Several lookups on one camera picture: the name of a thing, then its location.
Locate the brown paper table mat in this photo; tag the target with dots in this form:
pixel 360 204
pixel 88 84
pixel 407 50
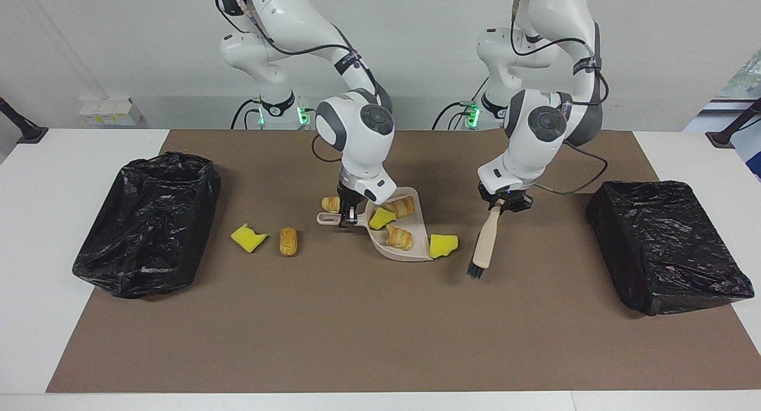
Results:
pixel 297 339

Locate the white wall socket box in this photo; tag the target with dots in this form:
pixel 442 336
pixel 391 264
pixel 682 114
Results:
pixel 110 110

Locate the black camera stand foot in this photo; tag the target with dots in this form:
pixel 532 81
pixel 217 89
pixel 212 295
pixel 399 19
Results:
pixel 728 136
pixel 27 131

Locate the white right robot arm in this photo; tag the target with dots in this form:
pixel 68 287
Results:
pixel 357 131

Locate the pale croissant toy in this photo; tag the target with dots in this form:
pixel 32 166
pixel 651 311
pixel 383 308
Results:
pixel 398 237

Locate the beige plastic dustpan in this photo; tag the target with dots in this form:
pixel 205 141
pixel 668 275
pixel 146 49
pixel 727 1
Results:
pixel 421 232

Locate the orange striped croissant toy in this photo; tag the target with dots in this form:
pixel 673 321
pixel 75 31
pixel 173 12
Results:
pixel 330 204
pixel 401 207

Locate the green and yellow sponge piece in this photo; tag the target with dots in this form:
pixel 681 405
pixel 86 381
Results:
pixel 382 219

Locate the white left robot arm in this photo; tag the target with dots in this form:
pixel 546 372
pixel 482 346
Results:
pixel 535 131

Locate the brown peanut shaped bread toy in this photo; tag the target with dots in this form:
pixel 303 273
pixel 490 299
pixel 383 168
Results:
pixel 289 242

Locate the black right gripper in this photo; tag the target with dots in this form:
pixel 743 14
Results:
pixel 349 197

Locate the beige hand brush black bristles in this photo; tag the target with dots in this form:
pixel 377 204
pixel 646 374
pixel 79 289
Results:
pixel 486 238

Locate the black bag lined bin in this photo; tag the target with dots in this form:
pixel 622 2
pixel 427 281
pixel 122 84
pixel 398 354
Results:
pixel 660 244
pixel 148 232

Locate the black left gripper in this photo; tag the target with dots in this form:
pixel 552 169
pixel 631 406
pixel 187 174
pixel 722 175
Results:
pixel 505 194

